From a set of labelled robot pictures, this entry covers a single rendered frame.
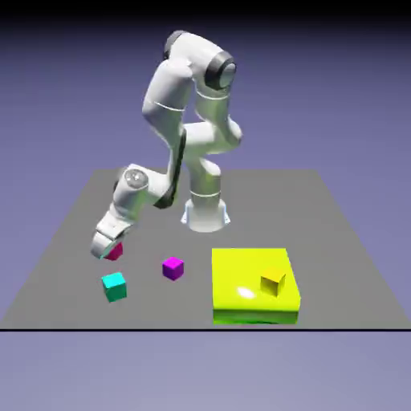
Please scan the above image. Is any small purple cube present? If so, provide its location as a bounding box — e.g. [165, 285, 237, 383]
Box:
[161, 256, 185, 282]

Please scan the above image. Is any large yellow box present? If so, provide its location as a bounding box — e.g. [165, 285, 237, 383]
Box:
[211, 247, 302, 326]

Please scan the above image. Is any small red cube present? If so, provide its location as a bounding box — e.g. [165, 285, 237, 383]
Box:
[104, 242, 124, 262]

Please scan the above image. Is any small yellow cube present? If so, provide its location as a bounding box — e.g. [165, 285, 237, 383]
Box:
[260, 268, 287, 298]

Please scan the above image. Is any small cyan cube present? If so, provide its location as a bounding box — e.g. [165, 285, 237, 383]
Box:
[101, 271, 128, 303]

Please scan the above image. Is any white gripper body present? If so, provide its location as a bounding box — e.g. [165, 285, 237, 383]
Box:
[90, 231, 122, 260]

